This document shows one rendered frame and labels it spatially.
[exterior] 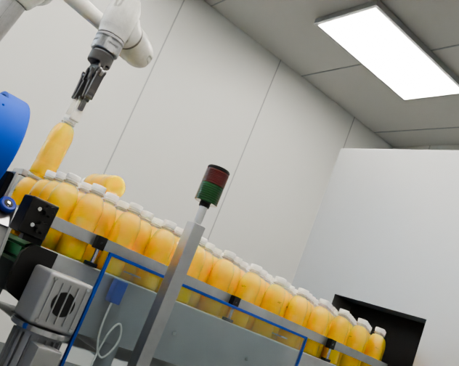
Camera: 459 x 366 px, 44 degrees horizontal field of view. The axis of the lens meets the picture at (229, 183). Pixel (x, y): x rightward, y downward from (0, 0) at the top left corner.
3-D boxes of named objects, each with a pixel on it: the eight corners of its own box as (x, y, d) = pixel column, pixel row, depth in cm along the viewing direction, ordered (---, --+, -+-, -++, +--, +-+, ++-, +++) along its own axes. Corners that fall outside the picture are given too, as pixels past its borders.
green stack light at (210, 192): (189, 197, 149) (196, 179, 150) (207, 206, 153) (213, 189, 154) (203, 198, 144) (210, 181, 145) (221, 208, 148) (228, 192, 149)
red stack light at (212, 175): (196, 179, 150) (202, 166, 151) (213, 189, 154) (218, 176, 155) (210, 181, 145) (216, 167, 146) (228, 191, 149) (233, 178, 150)
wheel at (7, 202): (-2, 196, 143) (2, 192, 142) (14, 202, 146) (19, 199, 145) (-5, 210, 140) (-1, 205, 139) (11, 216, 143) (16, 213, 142)
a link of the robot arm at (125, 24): (119, 33, 171) (134, 55, 184) (139, -10, 175) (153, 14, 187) (89, 25, 175) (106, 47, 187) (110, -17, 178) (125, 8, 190)
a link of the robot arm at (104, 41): (104, 27, 172) (96, 44, 170) (128, 44, 177) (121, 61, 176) (92, 32, 179) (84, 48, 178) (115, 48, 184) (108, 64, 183)
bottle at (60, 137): (46, 177, 163) (76, 121, 167) (25, 168, 164) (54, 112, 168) (54, 184, 170) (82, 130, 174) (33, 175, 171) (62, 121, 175)
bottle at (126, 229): (123, 279, 153) (150, 216, 157) (101, 270, 149) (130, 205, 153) (112, 274, 159) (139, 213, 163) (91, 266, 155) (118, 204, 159)
